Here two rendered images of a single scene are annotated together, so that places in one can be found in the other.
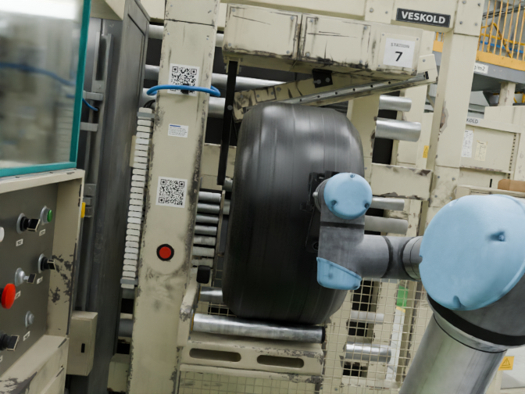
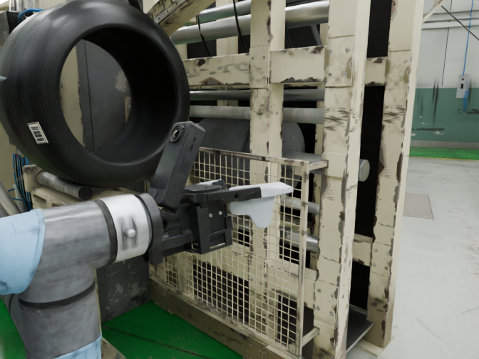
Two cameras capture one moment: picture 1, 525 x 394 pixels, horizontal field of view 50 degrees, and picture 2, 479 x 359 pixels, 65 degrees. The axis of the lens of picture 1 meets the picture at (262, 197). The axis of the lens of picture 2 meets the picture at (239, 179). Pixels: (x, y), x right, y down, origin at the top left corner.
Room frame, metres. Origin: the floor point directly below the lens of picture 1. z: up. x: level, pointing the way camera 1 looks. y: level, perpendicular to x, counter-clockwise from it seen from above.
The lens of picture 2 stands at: (0.98, -1.34, 1.19)
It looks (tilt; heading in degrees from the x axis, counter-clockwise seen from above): 12 degrees down; 46
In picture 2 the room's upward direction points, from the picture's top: straight up
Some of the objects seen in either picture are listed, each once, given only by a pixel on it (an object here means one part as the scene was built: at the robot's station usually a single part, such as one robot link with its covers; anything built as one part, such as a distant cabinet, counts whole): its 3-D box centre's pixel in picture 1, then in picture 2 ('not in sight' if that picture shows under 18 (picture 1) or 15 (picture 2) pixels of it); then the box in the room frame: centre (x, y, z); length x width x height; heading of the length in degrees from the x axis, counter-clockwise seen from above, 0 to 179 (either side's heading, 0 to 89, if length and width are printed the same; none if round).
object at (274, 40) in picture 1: (318, 47); not in sight; (1.85, -0.12, 1.71); 0.61 x 0.25 x 0.15; 93
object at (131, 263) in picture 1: (140, 198); not in sight; (1.48, 0.32, 1.19); 0.05 x 0.04 x 0.48; 3
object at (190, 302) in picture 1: (191, 306); (78, 172); (1.54, 0.16, 0.90); 0.40 x 0.03 x 0.10; 3
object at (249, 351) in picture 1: (251, 352); (63, 202); (1.41, -0.02, 0.83); 0.36 x 0.09 x 0.06; 93
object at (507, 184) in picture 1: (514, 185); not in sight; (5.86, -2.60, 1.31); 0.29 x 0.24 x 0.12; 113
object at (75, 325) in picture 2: not in sight; (58, 322); (1.10, -0.92, 0.94); 0.11 x 0.08 x 0.11; 87
